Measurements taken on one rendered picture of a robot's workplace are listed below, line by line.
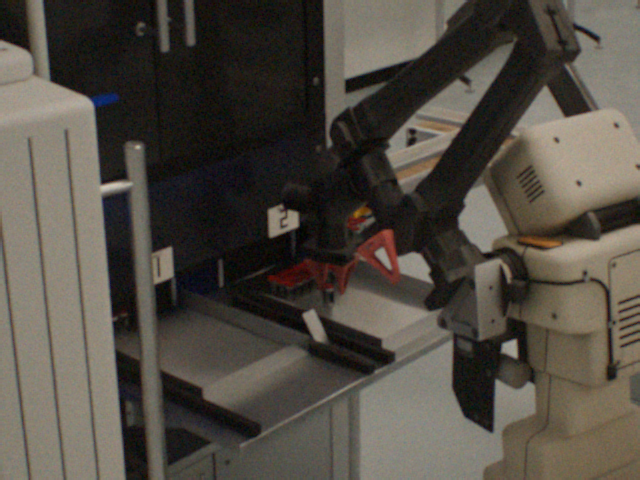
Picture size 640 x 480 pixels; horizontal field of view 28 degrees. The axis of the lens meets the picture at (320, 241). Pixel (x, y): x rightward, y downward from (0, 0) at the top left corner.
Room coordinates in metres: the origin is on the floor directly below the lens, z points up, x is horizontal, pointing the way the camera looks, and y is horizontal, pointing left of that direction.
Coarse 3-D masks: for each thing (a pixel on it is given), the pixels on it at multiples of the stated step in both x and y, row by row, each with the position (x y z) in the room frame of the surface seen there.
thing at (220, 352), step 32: (160, 320) 2.28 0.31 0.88; (192, 320) 2.28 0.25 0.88; (224, 320) 2.27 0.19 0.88; (256, 320) 2.21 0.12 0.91; (128, 352) 2.14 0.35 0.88; (160, 352) 2.14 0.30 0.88; (192, 352) 2.14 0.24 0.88; (224, 352) 2.14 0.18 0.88; (256, 352) 2.13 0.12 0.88; (288, 352) 2.09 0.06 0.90; (192, 384) 1.95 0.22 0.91; (224, 384) 1.97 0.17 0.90
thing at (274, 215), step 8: (272, 208) 2.43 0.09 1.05; (280, 208) 2.45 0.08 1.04; (272, 216) 2.43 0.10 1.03; (280, 216) 2.45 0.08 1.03; (288, 216) 2.47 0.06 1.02; (296, 216) 2.48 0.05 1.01; (272, 224) 2.43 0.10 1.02; (288, 224) 2.47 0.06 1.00; (296, 224) 2.48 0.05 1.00; (272, 232) 2.43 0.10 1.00; (280, 232) 2.45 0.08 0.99
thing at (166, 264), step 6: (162, 252) 2.22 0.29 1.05; (168, 252) 2.23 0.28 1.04; (156, 258) 2.21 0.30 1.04; (162, 258) 2.22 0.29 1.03; (168, 258) 2.23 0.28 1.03; (156, 264) 2.21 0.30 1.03; (162, 264) 2.22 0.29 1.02; (168, 264) 2.23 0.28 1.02; (156, 270) 2.21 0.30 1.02; (162, 270) 2.22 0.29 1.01; (168, 270) 2.23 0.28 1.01; (156, 276) 2.21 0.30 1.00; (162, 276) 2.22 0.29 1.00; (168, 276) 2.23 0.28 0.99; (156, 282) 2.21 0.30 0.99
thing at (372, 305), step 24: (360, 264) 2.49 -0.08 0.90; (360, 288) 2.42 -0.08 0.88; (384, 288) 2.41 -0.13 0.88; (408, 288) 2.40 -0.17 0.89; (432, 288) 2.36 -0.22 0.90; (336, 312) 2.30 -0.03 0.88; (360, 312) 2.30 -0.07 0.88; (384, 312) 2.30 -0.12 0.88; (408, 312) 2.29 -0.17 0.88; (432, 312) 2.22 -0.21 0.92; (360, 336) 2.15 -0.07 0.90; (384, 336) 2.12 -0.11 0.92; (408, 336) 2.17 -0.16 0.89
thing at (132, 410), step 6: (126, 402) 2.14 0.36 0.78; (126, 408) 2.14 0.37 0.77; (132, 408) 2.14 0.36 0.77; (138, 408) 2.13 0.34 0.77; (132, 414) 2.14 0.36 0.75; (138, 414) 2.13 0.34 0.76; (132, 420) 2.14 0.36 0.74; (138, 420) 2.13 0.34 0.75; (138, 426) 2.13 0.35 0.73; (144, 426) 2.12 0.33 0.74; (168, 426) 2.08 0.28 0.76; (174, 426) 2.07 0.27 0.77; (180, 426) 2.05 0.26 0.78
